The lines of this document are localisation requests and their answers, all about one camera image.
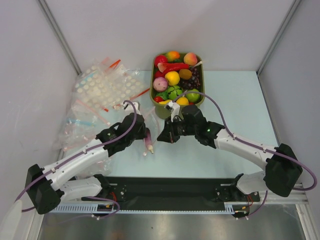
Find purple toy eggplant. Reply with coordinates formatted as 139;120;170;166
143;128;154;154

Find clear zip top bag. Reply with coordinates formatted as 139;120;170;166
140;106;160;157

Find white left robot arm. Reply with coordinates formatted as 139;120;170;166
25;112;147;215

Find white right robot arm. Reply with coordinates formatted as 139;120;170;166
157;101;303;201

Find pile of clear zip bags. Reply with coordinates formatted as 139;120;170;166
51;97;113;176

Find dotted clear zip bag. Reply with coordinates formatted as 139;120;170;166
73;57;150;112

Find yellow toy lemon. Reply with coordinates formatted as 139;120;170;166
176;97;189;106

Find green toy apple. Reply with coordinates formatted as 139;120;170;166
185;88;201;103

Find yellow toy banana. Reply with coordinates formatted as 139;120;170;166
159;99;172;105

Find red toy tomato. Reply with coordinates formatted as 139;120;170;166
153;96;164;103

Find green toy watermelon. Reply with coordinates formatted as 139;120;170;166
167;85;183;101

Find dark purple toy grapes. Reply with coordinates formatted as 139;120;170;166
179;66;201;90

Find olive green plastic bin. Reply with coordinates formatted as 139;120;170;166
149;52;205;119

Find yellow toy apple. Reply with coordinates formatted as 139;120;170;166
164;71;180;86

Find brown toy kiwi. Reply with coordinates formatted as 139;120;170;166
178;69;193;80

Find pink toy onion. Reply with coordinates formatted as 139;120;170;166
152;77;168;92

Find red toy chili pepper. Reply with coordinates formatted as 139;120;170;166
162;63;189;76

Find toy watermelon slice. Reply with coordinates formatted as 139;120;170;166
157;62;170;73

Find peach toy fruit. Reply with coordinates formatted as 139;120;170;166
183;52;198;66

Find orange green toy mango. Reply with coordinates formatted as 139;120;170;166
165;51;180;63

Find red toy apple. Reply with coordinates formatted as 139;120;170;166
153;54;168;68

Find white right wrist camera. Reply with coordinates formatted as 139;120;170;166
164;100;180;122

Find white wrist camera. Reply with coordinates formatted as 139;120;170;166
164;100;180;122
122;100;141;115

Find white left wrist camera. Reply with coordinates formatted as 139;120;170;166
122;100;141;115

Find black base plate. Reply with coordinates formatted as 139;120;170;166
96;174;260;210

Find white slotted cable duct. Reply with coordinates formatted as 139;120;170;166
50;202;246;216

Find aluminium frame rail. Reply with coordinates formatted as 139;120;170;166
264;190;309;205

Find right aluminium corner post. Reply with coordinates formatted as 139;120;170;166
256;0;303;78

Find aluminium corner post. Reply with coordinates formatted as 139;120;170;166
256;0;303;78
36;0;82;75

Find left aluminium corner post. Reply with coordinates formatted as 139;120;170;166
36;0;82;75

